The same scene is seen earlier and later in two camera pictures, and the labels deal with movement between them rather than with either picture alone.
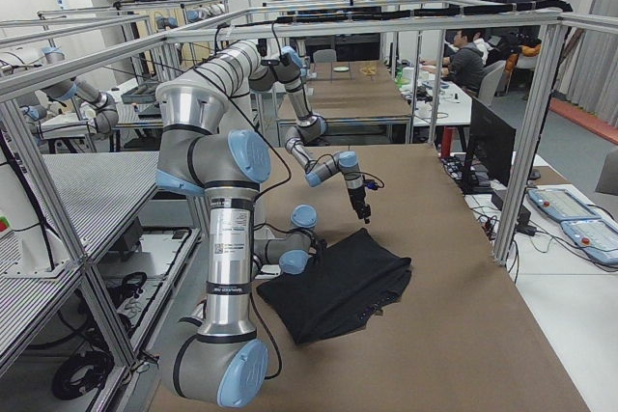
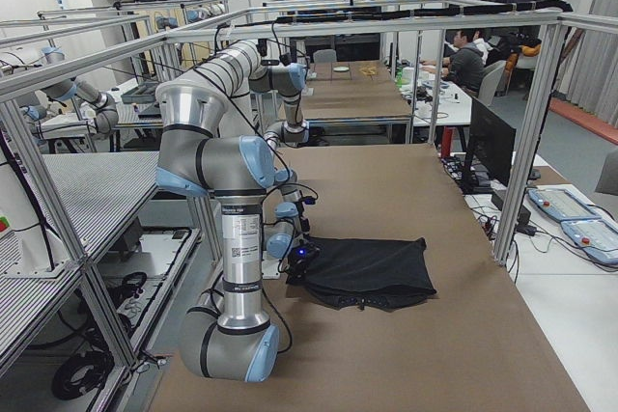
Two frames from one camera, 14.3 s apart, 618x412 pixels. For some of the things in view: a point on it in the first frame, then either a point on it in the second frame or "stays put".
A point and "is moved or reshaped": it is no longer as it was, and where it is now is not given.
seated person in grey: x=465 y=64 stays put
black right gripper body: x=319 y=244 to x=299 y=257
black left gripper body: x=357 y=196 to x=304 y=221
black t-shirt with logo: x=342 y=286 is moved or reshaped
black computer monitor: x=491 y=148 stays put
